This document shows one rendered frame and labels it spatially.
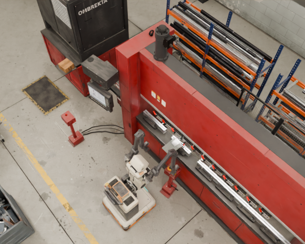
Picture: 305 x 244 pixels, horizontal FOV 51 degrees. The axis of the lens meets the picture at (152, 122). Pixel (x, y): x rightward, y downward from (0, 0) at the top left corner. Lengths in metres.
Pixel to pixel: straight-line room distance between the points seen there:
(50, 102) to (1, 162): 1.50
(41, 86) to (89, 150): 1.89
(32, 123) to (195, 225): 3.62
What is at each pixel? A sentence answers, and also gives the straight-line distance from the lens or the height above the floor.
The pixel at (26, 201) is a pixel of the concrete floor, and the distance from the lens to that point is 5.92.
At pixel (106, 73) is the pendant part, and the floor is 1.95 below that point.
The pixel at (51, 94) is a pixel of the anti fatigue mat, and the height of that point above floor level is 0.01.
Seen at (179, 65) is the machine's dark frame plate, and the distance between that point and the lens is 4.08.
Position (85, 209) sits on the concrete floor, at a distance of 5.61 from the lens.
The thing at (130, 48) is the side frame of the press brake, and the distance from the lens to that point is 4.27.
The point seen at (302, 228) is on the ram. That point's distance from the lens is 4.17.
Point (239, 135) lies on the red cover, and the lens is 3.61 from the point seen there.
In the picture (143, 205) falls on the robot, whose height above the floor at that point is 0.28.
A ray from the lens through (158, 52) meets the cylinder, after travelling 4.04.
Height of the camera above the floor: 5.26
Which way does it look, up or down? 57 degrees down
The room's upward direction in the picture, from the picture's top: 2 degrees clockwise
